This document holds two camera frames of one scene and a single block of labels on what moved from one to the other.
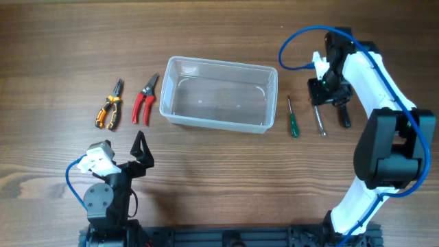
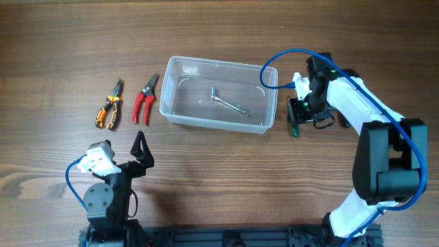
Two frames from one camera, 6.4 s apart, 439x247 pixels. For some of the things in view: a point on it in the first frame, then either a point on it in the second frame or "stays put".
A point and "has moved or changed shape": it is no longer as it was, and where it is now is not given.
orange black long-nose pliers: x=115 y=100 stays put
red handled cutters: x=147 y=94 stays put
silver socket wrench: x=321 y=124 has moved or changed shape
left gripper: x=143 y=156 stays put
